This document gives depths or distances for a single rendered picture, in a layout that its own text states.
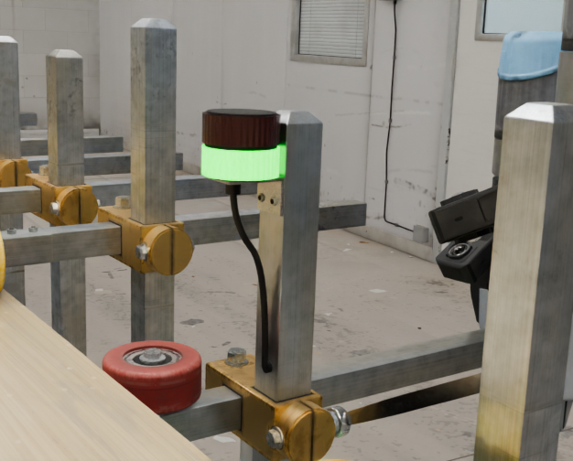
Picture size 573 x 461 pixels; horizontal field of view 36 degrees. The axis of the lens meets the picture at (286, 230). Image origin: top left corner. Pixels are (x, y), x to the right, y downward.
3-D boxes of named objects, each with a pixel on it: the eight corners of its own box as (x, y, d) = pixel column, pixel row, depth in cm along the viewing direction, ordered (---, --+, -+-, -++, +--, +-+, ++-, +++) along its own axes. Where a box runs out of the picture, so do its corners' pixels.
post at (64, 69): (78, 402, 122) (72, 49, 112) (87, 412, 119) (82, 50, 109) (53, 408, 120) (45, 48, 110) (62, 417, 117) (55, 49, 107)
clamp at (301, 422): (249, 402, 84) (251, 352, 83) (335, 459, 74) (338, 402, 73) (198, 414, 81) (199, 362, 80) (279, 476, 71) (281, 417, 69)
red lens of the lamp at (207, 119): (253, 136, 72) (254, 109, 71) (295, 145, 67) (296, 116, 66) (188, 139, 68) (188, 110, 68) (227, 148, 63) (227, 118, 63)
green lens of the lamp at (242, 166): (252, 166, 72) (253, 140, 72) (294, 177, 67) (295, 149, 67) (187, 170, 69) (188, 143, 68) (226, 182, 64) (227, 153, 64)
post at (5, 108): (19, 341, 142) (10, 36, 131) (27, 348, 139) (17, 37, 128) (-3, 345, 140) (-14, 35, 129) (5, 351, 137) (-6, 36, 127)
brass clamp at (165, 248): (142, 245, 103) (142, 202, 102) (198, 273, 92) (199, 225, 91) (91, 251, 99) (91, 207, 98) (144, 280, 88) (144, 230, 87)
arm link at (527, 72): (601, 32, 89) (543, 30, 85) (590, 141, 91) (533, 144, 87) (541, 31, 96) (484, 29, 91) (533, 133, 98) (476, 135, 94)
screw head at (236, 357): (240, 357, 82) (241, 344, 82) (252, 364, 81) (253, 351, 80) (221, 360, 81) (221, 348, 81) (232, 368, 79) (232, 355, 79)
